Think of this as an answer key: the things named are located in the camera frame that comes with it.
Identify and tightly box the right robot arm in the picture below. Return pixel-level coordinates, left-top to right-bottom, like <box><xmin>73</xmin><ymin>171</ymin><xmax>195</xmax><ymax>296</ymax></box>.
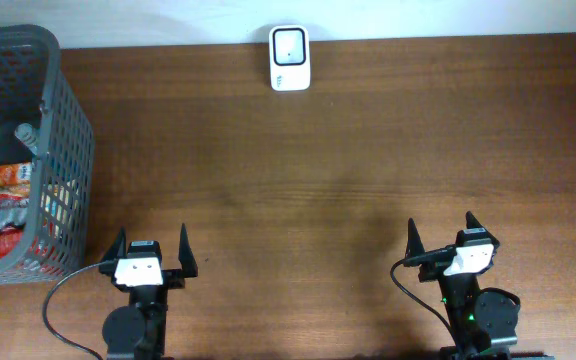
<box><xmin>390</xmin><ymin>211</ymin><xmax>549</xmax><ymax>359</ymax></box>

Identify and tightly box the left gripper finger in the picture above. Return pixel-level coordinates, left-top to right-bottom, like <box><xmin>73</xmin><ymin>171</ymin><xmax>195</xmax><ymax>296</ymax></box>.
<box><xmin>101</xmin><ymin>227</ymin><xmax>126</xmax><ymax>263</ymax></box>
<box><xmin>178</xmin><ymin>224</ymin><xmax>198</xmax><ymax>277</ymax></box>

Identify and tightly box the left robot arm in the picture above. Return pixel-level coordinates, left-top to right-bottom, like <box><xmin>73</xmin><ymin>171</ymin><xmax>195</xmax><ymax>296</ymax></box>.
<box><xmin>99</xmin><ymin>226</ymin><xmax>198</xmax><ymax>359</ymax></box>

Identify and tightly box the red snack bag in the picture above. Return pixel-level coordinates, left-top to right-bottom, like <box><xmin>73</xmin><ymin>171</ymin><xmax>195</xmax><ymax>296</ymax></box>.
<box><xmin>0</xmin><ymin>227</ymin><xmax>23</xmax><ymax>259</ymax></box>

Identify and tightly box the orange snack packet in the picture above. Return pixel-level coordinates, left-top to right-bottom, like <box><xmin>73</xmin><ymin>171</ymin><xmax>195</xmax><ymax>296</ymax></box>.
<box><xmin>0</xmin><ymin>162</ymin><xmax>33</xmax><ymax>187</ymax></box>

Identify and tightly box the grey plastic mesh basket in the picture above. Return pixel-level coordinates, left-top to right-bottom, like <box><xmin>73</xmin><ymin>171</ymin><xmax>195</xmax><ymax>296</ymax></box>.
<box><xmin>0</xmin><ymin>25</ymin><xmax>95</xmax><ymax>285</ymax></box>

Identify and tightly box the teal mouthwash bottle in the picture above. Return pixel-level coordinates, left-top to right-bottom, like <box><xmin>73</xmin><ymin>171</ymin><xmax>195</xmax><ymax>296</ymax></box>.
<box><xmin>14</xmin><ymin>123</ymin><xmax>39</xmax><ymax>156</ymax></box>

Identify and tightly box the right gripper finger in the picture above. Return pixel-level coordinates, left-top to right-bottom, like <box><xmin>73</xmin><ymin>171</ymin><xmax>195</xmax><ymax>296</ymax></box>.
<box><xmin>465</xmin><ymin>211</ymin><xmax>486</xmax><ymax>231</ymax></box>
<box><xmin>405</xmin><ymin>218</ymin><xmax>425</xmax><ymax>258</ymax></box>

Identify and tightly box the beige snack bag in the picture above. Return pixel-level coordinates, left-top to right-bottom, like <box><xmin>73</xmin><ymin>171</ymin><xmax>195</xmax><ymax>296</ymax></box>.
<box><xmin>0</xmin><ymin>184</ymin><xmax>30</xmax><ymax>210</ymax></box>

